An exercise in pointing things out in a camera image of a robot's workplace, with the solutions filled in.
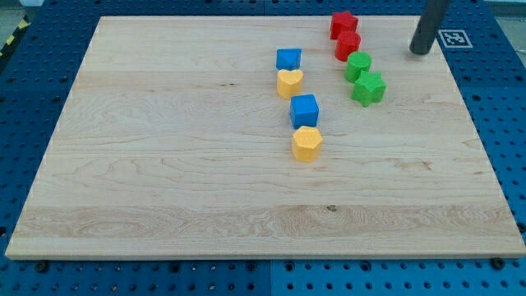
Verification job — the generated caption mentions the blue cube block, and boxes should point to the blue cube block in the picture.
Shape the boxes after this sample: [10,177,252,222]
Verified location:
[289,94,319,129]

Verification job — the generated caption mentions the black bolt front left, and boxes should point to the black bolt front left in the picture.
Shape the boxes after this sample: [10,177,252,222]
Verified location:
[35,261,48,273]

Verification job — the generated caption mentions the yellow heart block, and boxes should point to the yellow heart block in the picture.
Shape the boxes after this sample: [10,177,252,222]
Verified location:
[276,69,304,99]

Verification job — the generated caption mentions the yellow black hazard tape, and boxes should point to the yellow black hazard tape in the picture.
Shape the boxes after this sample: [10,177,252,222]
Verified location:
[1,15,31,58]

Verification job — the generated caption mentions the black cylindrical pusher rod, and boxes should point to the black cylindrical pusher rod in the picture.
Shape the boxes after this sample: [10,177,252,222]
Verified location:
[409,0,451,55]

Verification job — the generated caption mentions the black bolt front right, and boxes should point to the black bolt front right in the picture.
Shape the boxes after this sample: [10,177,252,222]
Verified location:
[490,257,506,271]

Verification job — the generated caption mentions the yellow hexagon block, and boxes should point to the yellow hexagon block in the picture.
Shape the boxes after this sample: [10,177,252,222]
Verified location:
[291,126,323,162]

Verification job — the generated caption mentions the black bolt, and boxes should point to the black bolt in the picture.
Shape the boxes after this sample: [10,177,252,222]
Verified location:
[490,257,506,271]
[35,261,48,273]

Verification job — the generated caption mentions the red cylinder block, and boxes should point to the red cylinder block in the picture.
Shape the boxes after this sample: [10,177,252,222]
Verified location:
[335,31,362,62]

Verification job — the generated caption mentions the green star block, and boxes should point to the green star block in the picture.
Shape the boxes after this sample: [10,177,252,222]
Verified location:
[351,71,387,107]

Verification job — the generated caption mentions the green cylinder block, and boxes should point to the green cylinder block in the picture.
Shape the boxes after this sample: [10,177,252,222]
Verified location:
[344,51,372,83]

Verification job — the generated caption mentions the white fiducial marker tag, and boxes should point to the white fiducial marker tag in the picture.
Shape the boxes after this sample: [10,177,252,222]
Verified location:
[438,29,473,49]

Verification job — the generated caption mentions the red star block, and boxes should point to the red star block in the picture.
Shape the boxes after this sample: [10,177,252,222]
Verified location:
[330,11,358,39]

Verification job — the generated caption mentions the light wooden board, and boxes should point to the light wooden board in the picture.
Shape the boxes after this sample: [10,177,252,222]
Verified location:
[6,16,525,260]

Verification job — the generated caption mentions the blue pentagon block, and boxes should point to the blue pentagon block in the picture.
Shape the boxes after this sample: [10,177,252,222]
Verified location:
[276,48,302,71]

